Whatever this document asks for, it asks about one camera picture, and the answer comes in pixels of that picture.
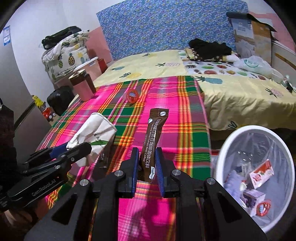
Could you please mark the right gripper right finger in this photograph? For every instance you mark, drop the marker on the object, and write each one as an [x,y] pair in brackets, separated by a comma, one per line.
[167,175]

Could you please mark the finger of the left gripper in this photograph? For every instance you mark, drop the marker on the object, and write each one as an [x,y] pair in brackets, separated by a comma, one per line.
[47,158]
[79,152]

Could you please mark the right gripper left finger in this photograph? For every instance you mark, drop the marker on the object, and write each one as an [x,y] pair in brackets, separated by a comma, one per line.
[128,183]

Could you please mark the white paper bag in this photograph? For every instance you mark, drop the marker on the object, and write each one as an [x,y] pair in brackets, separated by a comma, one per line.
[98,131]

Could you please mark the white foam net sleeve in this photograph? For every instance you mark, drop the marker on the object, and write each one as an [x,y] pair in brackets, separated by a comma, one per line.
[232,185]

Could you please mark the red round foil lid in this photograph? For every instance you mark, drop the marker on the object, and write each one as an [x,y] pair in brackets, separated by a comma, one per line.
[132,96]

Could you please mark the brown coffee stick sachet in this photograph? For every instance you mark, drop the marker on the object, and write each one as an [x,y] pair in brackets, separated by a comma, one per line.
[147,161]

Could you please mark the clear jelly cup red content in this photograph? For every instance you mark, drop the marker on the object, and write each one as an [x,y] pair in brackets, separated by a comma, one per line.
[263,208]

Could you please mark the red strawberry milk carton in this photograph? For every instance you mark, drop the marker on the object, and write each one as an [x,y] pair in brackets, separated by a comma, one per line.
[261,174]

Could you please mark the white yogurt cup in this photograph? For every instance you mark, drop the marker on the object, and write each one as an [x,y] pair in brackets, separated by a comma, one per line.
[244,169]

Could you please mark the purple drink carton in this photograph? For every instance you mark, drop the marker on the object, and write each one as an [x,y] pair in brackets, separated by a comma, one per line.
[250,200]

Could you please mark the white round trash bin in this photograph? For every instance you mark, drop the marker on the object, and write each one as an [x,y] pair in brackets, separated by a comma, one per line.
[255,166]

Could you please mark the black suitcase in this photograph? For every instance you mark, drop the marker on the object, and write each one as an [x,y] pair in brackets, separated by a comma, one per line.
[60,99]

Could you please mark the pink storage box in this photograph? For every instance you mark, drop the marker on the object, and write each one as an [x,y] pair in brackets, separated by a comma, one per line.
[94,67]

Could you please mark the pineapple print bedding pile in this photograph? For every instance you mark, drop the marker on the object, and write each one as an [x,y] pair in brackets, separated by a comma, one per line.
[66,55]

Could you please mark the yellow pineapple bed sheet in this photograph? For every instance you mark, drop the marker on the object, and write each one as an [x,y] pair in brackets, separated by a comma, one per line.
[232,97]

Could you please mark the black bag on pile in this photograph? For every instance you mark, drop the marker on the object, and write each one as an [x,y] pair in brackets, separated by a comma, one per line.
[51,41]

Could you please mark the black clothing on bed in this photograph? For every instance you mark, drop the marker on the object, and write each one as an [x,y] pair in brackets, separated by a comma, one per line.
[209,50]

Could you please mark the blue floral headboard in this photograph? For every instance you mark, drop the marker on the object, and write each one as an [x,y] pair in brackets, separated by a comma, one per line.
[135,27]

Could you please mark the white plastic bag on bed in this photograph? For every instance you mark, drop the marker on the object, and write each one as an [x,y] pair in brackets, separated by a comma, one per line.
[259,66]

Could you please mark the small green can on bed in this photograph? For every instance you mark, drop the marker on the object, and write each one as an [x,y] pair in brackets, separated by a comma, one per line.
[287,84]

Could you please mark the cardboard box by bed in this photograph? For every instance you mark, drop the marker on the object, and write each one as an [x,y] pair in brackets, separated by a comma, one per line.
[252,37]

